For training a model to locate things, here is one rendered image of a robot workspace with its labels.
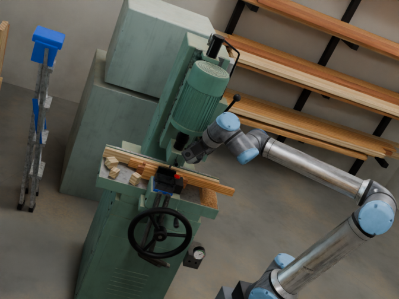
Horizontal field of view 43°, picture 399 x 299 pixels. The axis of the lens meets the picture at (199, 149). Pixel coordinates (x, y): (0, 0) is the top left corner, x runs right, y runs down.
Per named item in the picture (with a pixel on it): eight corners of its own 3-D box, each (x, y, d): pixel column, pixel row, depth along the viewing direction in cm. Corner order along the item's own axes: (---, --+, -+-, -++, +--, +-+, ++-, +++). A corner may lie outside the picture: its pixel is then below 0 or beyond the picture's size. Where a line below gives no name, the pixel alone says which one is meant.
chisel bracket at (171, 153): (165, 166, 241) (171, 152, 237) (164, 151, 253) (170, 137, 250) (179, 170, 243) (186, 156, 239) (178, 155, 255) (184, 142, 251)
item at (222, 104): (202, 125, 256) (214, 100, 250) (200, 117, 264) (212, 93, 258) (217, 130, 259) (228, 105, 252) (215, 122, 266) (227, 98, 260)
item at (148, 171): (141, 178, 240) (145, 167, 237) (141, 175, 242) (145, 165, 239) (179, 188, 245) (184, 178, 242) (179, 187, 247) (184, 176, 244)
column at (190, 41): (138, 167, 267) (187, 44, 235) (139, 146, 287) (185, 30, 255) (177, 178, 273) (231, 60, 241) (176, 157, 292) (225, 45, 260)
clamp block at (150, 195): (143, 206, 227) (149, 191, 223) (143, 190, 238) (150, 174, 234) (174, 215, 230) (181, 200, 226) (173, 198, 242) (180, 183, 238)
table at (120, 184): (92, 198, 222) (95, 187, 220) (98, 162, 249) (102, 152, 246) (217, 232, 237) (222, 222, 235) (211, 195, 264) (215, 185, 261)
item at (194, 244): (183, 266, 254) (188, 254, 251) (181, 250, 265) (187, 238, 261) (198, 270, 256) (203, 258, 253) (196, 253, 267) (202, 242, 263)
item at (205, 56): (198, 69, 233) (212, 35, 226) (196, 63, 240) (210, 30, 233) (214, 74, 235) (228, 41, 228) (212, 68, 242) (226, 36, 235)
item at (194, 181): (127, 166, 244) (130, 159, 243) (127, 164, 246) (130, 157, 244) (231, 196, 258) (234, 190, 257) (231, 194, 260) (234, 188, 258)
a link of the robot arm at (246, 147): (265, 149, 207) (246, 126, 208) (255, 156, 197) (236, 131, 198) (249, 161, 212) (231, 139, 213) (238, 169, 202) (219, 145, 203)
